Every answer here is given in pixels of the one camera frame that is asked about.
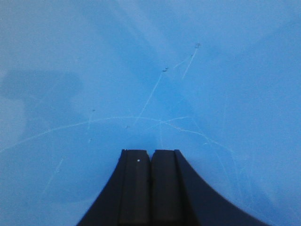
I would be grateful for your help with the blue door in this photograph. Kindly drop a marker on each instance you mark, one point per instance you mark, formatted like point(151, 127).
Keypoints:
point(80, 80)

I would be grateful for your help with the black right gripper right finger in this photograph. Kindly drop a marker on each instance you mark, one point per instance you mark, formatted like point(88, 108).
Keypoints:
point(180, 197)

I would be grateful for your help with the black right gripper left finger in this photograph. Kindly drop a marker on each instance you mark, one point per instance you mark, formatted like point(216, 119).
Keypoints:
point(125, 199)

